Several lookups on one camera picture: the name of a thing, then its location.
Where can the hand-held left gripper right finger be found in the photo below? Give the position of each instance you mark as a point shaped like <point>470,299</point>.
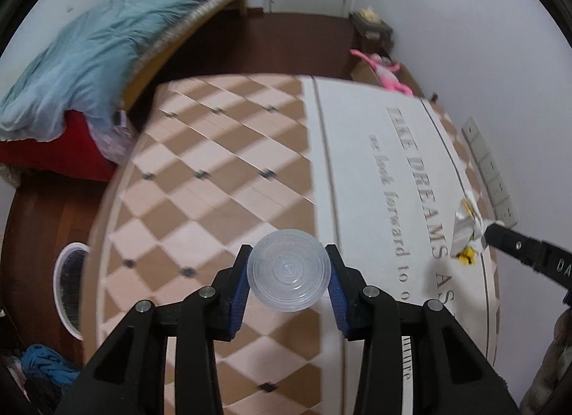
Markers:
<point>339,303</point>

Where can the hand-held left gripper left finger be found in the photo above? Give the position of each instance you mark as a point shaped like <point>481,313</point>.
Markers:
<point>239,303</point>

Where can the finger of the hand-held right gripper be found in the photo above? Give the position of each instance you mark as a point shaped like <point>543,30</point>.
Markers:
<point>531,252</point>

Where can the clear plastic cup lid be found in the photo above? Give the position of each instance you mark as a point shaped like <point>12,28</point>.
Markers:
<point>288,270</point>

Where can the yellow silver snack wrapper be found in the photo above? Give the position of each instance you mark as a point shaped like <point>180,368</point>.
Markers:
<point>464,227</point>

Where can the white trash bin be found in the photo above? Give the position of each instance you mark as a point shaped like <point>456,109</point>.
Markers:
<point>67,290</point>

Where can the person's right forearm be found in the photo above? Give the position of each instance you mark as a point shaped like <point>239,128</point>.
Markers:
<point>549,366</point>

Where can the checkered printed tablecloth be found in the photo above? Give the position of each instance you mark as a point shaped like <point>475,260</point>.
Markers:
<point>250,164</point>

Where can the blue cloth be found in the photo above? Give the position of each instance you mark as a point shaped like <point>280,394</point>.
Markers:
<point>44,361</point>

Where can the pink plush toy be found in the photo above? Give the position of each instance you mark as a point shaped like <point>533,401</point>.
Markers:
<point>386,73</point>

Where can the cardboard box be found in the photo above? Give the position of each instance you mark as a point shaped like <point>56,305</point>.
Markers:
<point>364,73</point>

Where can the red bed sheet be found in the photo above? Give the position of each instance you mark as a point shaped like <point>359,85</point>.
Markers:
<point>62,147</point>

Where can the wooden bed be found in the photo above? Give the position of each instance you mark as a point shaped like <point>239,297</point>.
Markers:
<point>178,39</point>

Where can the tissue box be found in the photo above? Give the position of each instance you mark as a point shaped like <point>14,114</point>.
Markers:
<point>370,15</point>

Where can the light blue duvet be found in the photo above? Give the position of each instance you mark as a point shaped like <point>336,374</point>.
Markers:
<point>89,53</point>

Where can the wall socket strip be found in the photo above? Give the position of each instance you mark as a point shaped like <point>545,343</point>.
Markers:
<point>491,169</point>

